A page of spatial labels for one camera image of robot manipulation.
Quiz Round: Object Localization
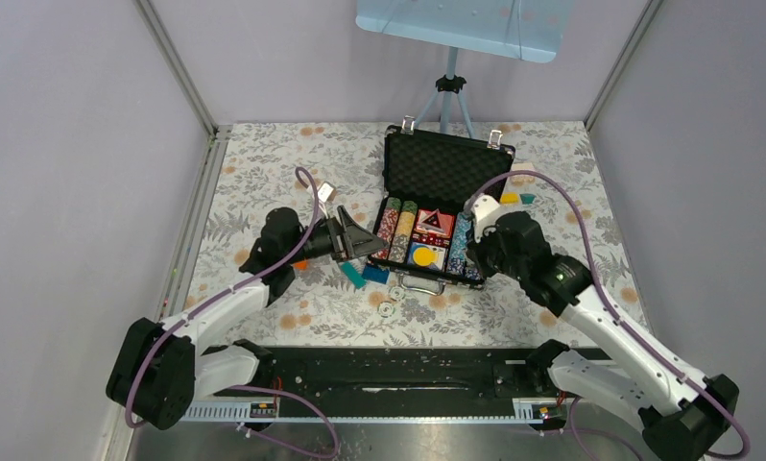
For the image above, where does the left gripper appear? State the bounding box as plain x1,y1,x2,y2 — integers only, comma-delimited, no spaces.
286,206,389,265

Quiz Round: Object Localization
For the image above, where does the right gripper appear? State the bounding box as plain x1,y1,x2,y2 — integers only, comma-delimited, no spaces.
466,218,527,281

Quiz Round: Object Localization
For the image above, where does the teal rectangular block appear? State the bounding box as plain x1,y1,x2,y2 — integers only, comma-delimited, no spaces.
340,262,367,289

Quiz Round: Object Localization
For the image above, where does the blue lego brick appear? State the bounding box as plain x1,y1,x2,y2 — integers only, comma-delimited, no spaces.
361,264,390,284

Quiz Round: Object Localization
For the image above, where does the yellow round button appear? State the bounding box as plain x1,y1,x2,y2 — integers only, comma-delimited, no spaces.
412,247,437,267

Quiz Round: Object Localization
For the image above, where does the black poker case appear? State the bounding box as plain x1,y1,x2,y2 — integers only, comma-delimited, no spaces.
367,116,516,297

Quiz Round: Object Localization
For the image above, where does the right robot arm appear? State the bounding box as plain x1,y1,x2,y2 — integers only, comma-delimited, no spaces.
467,197,743,460

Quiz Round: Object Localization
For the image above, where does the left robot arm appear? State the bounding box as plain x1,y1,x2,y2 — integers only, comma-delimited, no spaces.
105,206,386,429

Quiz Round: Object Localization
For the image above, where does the yellow block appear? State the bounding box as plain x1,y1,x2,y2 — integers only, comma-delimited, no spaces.
499,192,520,205

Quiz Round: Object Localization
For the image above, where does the red card deck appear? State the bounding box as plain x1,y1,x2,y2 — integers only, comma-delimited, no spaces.
415,208,455,239

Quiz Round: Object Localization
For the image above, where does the clear all-in triangle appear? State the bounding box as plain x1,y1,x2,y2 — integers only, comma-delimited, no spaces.
417,209,443,232

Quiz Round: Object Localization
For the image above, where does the green small block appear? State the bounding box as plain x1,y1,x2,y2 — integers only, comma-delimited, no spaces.
519,193,537,205

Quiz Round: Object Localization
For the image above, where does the beige lego brick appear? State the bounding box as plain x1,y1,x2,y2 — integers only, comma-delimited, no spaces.
511,162,537,177

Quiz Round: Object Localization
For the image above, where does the blue tripod stand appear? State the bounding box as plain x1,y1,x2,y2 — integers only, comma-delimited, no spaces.
413,47,475,138

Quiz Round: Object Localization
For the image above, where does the light blue perforated board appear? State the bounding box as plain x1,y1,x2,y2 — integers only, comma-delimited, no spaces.
356,0,575,63

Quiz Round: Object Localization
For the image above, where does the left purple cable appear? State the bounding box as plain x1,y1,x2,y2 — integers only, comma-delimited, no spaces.
124,166,340,461

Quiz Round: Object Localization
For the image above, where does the purple cable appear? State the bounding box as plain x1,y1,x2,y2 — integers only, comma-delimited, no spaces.
124,166,340,461
464,169,752,461

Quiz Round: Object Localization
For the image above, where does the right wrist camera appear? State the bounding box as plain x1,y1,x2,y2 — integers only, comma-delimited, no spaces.
470,194,500,243

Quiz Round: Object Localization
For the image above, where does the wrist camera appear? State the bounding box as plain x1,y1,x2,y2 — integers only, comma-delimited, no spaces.
470,194,500,243
318,182,337,203

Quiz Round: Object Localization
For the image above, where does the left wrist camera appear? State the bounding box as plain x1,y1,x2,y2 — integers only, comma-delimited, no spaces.
318,182,337,203

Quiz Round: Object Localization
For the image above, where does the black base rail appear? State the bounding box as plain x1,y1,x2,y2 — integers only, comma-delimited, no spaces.
183,347,564,424

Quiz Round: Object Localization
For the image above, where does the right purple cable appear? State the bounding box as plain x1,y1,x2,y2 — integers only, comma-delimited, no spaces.
464,169,752,461

